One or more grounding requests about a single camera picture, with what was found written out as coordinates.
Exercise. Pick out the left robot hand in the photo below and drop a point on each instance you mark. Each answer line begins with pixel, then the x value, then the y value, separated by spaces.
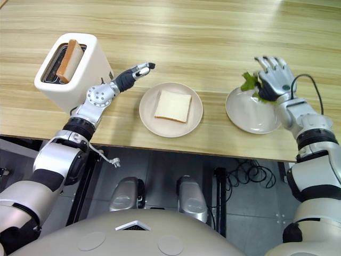
pixel 127 80

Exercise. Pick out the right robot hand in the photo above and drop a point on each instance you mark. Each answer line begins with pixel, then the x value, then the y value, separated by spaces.
pixel 277 80

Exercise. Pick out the green lettuce leaf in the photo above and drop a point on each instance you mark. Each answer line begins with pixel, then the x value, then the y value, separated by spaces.
pixel 247 81

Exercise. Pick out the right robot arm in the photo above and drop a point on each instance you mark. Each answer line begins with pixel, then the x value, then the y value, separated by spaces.
pixel 319 162

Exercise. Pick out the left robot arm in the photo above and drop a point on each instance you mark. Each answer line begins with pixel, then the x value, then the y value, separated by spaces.
pixel 56 157

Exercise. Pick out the cream toaster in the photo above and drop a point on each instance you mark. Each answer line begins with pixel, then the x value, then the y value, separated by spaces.
pixel 90 64

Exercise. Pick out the beige plate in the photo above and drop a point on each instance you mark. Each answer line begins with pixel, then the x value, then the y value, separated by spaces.
pixel 149 114

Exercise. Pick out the white plate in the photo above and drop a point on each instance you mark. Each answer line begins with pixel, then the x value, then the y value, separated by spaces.
pixel 247 112

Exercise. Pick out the bread slice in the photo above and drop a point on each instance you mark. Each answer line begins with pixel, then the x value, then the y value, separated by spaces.
pixel 70 61
pixel 173 105

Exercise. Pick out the silver robot leg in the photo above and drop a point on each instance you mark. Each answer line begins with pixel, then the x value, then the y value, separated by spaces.
pixel 123 194
pixel 190 197

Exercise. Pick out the black table leg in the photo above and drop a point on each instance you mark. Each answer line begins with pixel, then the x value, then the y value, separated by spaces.
pixel 221 202
pixel 82 192

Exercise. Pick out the robot body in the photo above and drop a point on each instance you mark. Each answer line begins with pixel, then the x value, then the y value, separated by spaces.
pixel 128 242

